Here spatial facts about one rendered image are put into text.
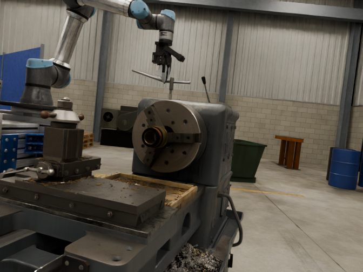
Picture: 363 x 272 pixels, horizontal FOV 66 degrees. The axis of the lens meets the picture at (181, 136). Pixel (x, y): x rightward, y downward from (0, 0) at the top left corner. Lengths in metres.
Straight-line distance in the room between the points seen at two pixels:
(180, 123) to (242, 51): 10.71
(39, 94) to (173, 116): 0.70
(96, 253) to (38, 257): 0.18
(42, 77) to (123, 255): 1.15
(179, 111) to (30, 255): 0.75
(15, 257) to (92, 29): 11.94
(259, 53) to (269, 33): 0.85
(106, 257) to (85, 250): 0.05
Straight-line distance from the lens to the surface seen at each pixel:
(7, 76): 7.65
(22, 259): 0.70
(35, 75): 1.55
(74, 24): 1.68
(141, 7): 1.40
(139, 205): 0.60
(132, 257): 0.55
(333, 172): 7.46
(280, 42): 12.26
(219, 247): 1.51
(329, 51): 12.90
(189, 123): 1.15
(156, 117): 1.16
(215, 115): 1.29
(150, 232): 0.60
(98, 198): 0.64
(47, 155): 0.78
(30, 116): 1.53
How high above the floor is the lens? 1.15
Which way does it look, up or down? 3 degrees down
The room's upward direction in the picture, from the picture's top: 6 degrees clockwise
